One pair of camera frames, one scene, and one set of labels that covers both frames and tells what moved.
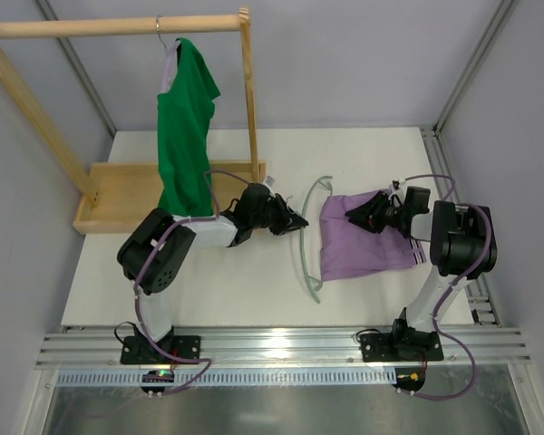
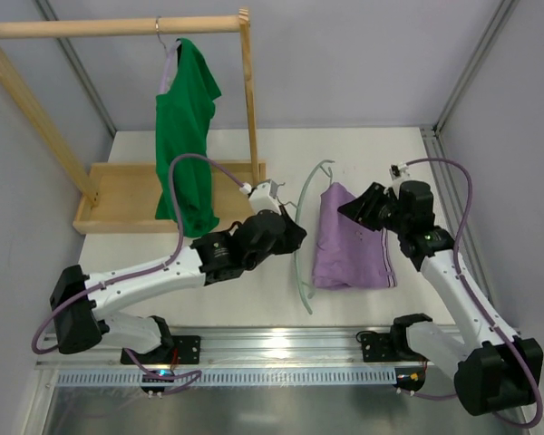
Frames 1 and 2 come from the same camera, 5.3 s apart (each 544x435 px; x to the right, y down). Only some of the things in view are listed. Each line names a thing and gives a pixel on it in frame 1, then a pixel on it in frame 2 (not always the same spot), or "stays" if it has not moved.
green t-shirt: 186,114 stays
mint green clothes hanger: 315,283 -> 296,231
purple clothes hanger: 169,62 stays
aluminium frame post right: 481,304 stays
